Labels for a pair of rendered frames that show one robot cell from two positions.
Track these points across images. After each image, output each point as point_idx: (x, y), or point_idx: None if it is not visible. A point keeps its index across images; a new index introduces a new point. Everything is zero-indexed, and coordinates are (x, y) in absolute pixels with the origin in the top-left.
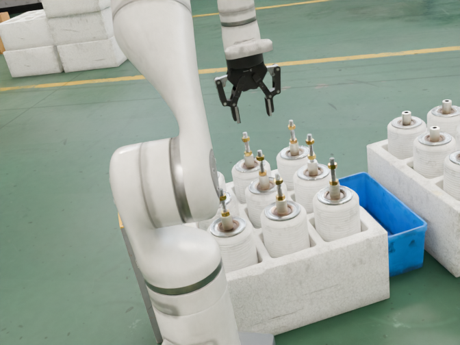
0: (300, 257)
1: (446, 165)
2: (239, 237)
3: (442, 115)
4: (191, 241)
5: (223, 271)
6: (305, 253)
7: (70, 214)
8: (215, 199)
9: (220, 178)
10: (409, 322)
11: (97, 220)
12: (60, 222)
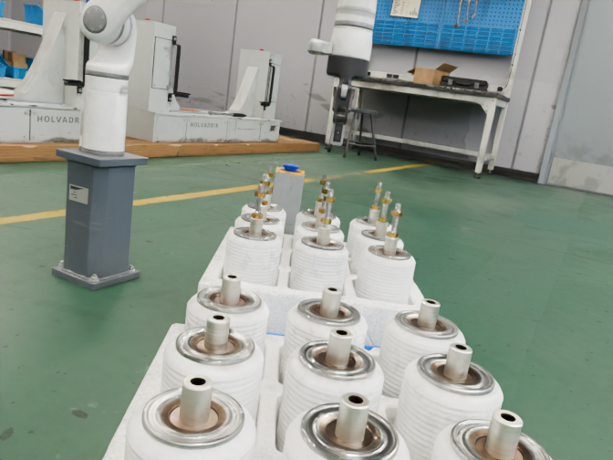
0: (220, 249)
1: None
2: (244, 207)
3: (431, 358)
4: (103, 59)
5: (92, 79)
6: (222, 252)
7: (497, 293)
8: (81, 24)
9: (364, 225)
10: (142, 375)
11: (478, 299)
12: (482, 287)
